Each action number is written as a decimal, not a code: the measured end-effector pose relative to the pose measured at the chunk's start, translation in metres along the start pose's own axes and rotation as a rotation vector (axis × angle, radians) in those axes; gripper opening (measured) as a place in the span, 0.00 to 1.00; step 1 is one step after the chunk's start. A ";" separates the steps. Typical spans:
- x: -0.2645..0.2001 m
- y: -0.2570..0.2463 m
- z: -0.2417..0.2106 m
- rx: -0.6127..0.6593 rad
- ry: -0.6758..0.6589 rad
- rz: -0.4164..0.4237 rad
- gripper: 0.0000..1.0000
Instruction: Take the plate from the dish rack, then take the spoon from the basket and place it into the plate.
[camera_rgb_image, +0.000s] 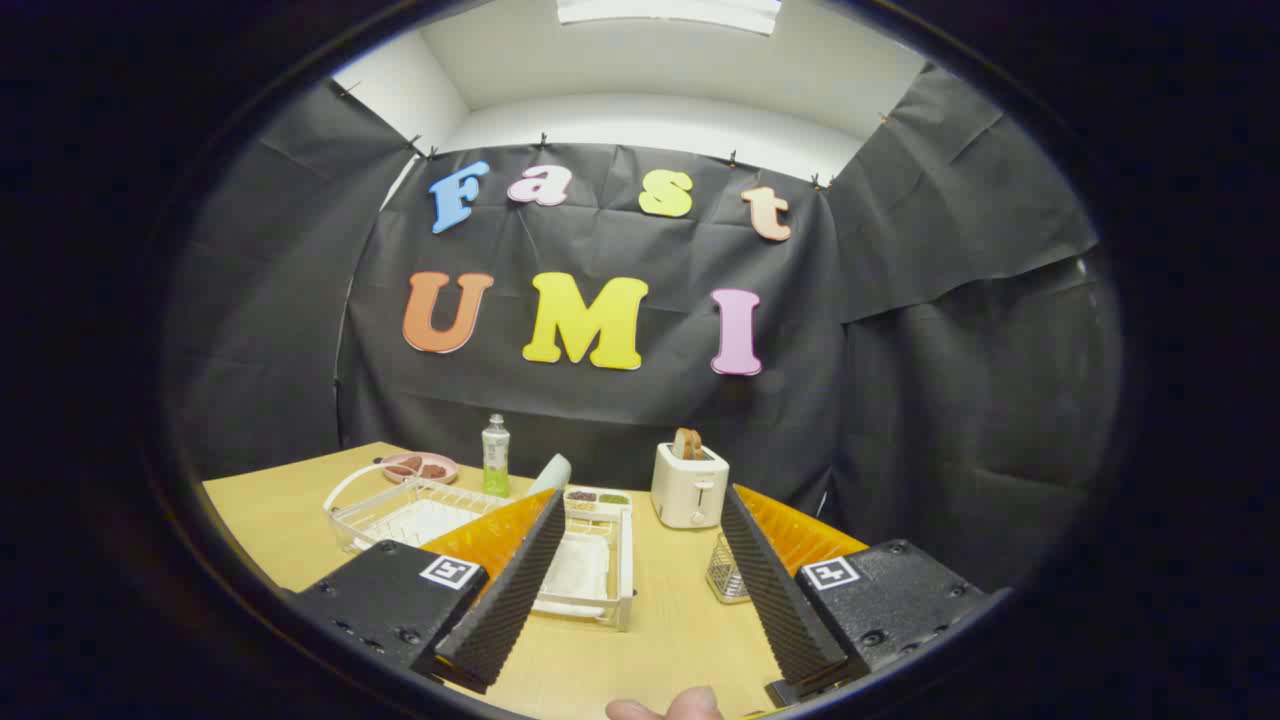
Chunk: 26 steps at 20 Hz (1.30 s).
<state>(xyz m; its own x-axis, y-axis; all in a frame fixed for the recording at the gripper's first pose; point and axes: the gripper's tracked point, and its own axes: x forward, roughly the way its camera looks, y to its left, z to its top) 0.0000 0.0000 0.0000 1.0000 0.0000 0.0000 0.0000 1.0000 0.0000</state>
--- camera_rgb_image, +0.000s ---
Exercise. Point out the green drink bottle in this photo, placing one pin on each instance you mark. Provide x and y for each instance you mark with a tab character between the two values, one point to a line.
496	460

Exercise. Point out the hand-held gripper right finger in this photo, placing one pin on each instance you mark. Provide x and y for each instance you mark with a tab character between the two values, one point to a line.
770	590

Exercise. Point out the pale green plate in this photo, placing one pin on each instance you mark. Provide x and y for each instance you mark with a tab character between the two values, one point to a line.
553	475

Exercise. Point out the white toaster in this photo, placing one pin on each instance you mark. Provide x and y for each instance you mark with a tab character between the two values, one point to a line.
690	495

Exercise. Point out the red meat slice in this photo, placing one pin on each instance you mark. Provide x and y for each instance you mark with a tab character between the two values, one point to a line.
403	466
434	470

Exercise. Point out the toasted bread slice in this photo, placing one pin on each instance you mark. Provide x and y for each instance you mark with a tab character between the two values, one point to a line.
686	445

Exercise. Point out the ceiling light panel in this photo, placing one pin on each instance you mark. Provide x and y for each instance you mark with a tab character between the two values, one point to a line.
670	12

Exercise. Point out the pink plate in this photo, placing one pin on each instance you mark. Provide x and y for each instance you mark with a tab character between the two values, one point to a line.
447	463

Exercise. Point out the white compartment snack tray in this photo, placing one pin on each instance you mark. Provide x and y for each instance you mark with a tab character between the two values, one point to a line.
598	507

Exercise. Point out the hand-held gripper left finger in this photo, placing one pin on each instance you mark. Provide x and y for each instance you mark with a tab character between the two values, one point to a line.
510	590

